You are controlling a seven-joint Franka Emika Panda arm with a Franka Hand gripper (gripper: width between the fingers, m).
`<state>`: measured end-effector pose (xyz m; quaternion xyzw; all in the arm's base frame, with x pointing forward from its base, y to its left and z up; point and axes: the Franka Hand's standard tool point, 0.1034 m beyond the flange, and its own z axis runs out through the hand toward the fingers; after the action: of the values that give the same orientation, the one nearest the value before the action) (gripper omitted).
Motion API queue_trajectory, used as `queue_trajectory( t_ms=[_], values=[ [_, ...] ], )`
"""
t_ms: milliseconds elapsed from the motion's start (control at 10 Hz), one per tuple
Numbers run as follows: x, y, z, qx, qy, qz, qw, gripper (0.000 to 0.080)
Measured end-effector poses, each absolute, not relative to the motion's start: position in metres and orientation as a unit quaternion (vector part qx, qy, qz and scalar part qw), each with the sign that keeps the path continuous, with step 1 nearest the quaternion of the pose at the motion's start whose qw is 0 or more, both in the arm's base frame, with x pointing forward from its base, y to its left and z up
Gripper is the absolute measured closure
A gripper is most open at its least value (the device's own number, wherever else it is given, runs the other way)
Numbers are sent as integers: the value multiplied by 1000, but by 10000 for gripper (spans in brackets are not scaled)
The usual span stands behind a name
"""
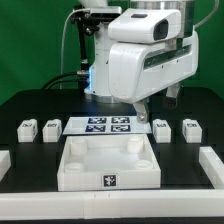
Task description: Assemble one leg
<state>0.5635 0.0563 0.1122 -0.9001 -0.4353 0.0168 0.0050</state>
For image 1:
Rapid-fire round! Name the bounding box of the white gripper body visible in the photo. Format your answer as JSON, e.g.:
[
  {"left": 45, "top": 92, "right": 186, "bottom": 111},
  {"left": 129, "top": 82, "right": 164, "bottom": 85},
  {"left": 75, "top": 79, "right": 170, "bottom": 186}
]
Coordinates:
[{"left": 109, "top": 32, "right": 198, "bottom": 104}]

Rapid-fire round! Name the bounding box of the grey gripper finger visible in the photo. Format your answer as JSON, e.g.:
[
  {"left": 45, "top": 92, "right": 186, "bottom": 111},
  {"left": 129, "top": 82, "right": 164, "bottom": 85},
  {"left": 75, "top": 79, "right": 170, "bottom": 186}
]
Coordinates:
[
  {"left": 133, "top": 99, "right": 149, "bottom": 123},
  {"left": 165, "top": 82, "right": 181, "bottom": 108}
]

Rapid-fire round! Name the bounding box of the white square tabletop part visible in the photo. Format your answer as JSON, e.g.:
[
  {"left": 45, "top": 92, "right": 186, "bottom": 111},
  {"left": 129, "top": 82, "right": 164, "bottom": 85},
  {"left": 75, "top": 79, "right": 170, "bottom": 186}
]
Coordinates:
[{"left": 57, "top": 134, "right": 161, "bottom": 191}]

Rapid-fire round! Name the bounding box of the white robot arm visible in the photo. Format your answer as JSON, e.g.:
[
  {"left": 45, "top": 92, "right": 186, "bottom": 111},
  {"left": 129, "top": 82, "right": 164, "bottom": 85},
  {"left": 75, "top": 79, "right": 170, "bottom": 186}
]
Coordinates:
[{"left": 78, "top": 0, "right": 199, "bottom": 123}]

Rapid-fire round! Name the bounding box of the white sheet with markers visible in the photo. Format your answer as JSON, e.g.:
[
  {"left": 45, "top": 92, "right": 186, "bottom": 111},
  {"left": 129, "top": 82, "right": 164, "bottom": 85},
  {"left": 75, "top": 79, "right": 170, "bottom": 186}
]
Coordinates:
[{"left": 63, "top": 116, "right": 151, "bottom": 135}]

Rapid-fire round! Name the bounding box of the white right fence block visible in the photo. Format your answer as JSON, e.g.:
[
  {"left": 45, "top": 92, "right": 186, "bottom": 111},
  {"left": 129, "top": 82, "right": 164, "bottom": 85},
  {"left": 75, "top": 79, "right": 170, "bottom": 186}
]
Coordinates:
[{"left": 199, "top": 147, "right": 224, "bottom": 190}]

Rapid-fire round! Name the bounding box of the white fence block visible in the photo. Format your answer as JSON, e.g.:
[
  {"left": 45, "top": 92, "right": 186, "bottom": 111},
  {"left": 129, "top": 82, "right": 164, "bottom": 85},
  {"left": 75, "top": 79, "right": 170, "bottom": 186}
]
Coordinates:
[
  {"left": 199, "top": 147, "right": 224, "bottom": 190},
  {"left": 0, "top": 150, "right": 11, "bottom": 181}
]

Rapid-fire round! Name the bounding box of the white left fence block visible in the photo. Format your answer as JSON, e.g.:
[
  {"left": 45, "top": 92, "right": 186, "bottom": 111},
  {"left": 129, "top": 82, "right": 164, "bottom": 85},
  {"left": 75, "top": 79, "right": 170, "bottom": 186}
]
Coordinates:
[{"left": 0, "top": 150, "right": 11, "bottom": 181}]

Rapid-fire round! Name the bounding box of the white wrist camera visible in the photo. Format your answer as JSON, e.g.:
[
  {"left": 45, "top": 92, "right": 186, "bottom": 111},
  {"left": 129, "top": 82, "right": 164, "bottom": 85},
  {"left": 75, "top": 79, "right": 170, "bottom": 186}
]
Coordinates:
[{"left": 108, "top": 8, "right": 181, "bottom": 44}]

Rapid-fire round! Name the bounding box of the black cables bundle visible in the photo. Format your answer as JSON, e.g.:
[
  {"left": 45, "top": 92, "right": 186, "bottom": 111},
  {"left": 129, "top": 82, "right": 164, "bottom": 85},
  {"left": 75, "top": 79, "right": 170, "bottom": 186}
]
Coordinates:
[{"left": 41, "top": 71, "right": 90, "bottom": 90}]

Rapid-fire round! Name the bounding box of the black camera on stand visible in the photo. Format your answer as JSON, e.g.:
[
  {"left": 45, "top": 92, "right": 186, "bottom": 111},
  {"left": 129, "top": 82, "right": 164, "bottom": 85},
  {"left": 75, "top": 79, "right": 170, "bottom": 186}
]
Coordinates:
[{"left": 70, "top": 6, "right": 122, "bottom": 23}]

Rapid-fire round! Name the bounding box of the white cable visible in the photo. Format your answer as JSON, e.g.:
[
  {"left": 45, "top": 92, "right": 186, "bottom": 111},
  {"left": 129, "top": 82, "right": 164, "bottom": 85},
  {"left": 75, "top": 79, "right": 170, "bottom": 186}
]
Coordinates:
[{"left": 59, "top": 8, "right": 88, "bottom": 90}]

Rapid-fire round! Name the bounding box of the white front fence wall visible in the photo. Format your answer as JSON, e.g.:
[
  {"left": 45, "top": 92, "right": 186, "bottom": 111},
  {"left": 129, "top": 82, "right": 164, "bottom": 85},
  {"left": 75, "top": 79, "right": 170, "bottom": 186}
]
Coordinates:
[{"left": 0, "top": 190, "right": 224, "bottom": 220}]

